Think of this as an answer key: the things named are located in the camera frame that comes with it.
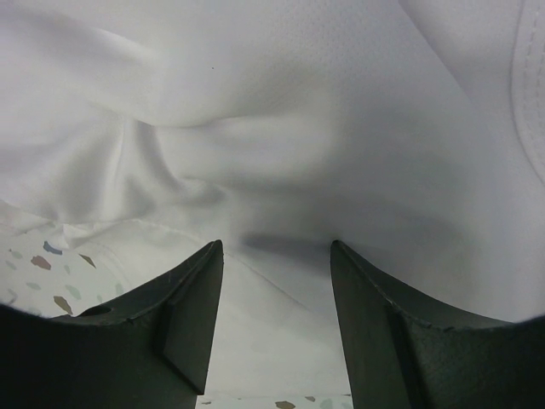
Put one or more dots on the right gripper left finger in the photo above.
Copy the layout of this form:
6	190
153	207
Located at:
149	348

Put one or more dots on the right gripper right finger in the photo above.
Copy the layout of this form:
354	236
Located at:
405	349

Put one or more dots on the white t shirt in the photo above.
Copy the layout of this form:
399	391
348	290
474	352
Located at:
135	132

